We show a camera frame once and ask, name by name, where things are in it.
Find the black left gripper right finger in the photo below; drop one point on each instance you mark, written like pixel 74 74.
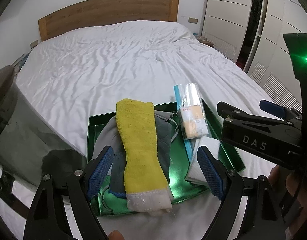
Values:
pixel 262 218

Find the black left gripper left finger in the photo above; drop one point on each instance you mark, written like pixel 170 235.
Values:
pixel 47 216

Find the clear plastic zip bag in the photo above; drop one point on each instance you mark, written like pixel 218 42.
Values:
pixel 188 95

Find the yellow terry towel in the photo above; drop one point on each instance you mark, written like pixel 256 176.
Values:
pixel 147 189

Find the grey fabric eye mask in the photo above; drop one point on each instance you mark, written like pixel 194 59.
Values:
pixel 167 131

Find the peach face towel packet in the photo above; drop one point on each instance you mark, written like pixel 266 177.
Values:
pixel 193 123

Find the person's right hand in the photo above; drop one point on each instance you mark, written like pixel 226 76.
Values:
pixel 291 187

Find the person's left hand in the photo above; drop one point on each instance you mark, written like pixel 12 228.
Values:
pixel 115 235

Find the white folded cloth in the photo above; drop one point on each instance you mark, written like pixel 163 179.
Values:
pixel 200 163

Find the white wardrobe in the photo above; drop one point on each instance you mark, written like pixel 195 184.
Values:
pixel 250 33

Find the blue cloth beside bed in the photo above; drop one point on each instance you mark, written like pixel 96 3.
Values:
pixel 24 59

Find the wooden headboard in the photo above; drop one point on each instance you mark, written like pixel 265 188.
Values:
pixel 92 13

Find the wall socket plate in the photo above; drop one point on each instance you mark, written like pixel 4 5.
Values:
pixel 193 20

